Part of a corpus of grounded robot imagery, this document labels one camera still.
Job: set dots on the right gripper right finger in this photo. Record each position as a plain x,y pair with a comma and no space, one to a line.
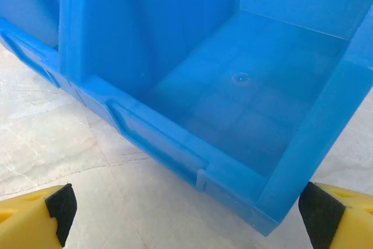
349,220

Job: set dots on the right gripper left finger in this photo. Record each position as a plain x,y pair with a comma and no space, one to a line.
26,220

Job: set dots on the blue plastic storage bin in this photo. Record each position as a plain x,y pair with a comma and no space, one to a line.
233,100
26,1

